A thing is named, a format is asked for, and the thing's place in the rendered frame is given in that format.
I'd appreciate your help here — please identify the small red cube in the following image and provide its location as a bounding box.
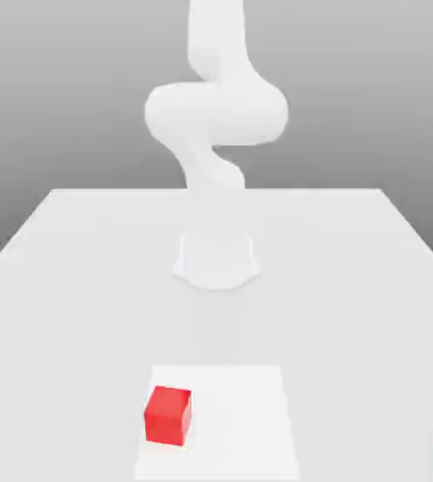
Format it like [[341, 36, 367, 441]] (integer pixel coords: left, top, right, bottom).
[[143, 385, 193, 448]]

